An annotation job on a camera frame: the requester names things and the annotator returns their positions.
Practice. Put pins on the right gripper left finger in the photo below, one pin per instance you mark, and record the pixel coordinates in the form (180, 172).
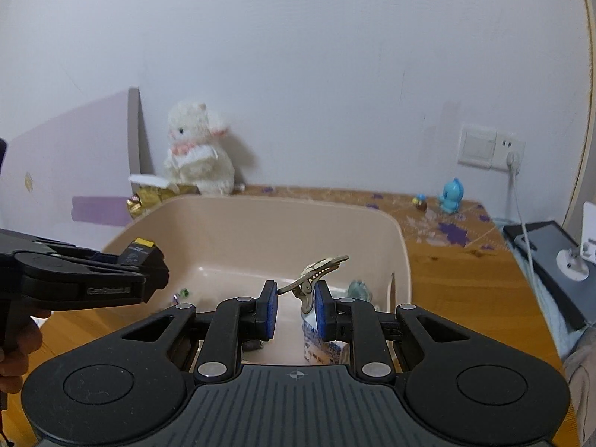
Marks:
(182, 342)

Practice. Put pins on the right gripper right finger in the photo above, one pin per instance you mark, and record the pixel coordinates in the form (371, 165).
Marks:
(425, 344)

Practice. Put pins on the black box with yellow tab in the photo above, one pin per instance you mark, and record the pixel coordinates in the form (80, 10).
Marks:
(137, 252)

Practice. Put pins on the teal cloth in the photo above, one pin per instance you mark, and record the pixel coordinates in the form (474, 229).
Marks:
(358, 290)

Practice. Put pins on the beige plastic storage basket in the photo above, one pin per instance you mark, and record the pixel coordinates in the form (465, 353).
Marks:
(225, 247)

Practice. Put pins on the white phone stand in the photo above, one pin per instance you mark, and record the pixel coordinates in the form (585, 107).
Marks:
(574, 262)

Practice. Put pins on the white wall socket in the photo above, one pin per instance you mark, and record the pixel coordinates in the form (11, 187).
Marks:
(490, 149)

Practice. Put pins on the blue bird figurine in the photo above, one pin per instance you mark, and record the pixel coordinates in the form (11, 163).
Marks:
(451, 196)

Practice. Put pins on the white plush lamb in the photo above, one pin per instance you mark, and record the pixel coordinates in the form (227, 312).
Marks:
(195, 155)

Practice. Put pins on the dark box with yellow stars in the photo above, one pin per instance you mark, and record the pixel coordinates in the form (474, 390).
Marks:
(252, 345)

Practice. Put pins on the small mushroom figurine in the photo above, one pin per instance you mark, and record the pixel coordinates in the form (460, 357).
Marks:
(419, 202)

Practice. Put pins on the gold tissue pack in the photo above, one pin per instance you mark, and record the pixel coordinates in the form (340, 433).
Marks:
(150, 191)

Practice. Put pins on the blue white tissue pack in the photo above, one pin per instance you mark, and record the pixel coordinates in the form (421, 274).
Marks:
(319, 352)

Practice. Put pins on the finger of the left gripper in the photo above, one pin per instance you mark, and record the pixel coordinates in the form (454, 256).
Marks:
(22, 250)
(90, 286)

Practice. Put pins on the dark grey laptop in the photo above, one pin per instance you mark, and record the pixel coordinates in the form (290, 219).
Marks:
(551, 250)

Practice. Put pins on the person's left hand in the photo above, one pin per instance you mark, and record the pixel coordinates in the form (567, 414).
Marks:
(15, 363)

